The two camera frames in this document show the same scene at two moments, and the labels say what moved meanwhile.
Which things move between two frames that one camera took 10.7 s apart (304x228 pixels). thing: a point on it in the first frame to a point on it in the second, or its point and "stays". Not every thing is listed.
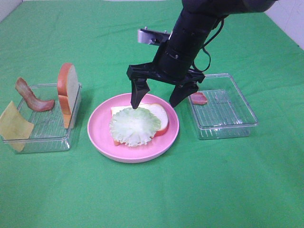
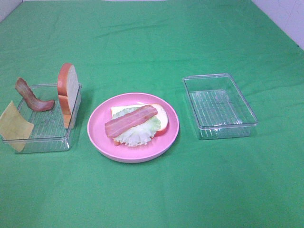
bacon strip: (198, 98) to (113, 127)
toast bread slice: (159, 110) stays
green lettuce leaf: (134, 127) stays
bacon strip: (32, 100) stays
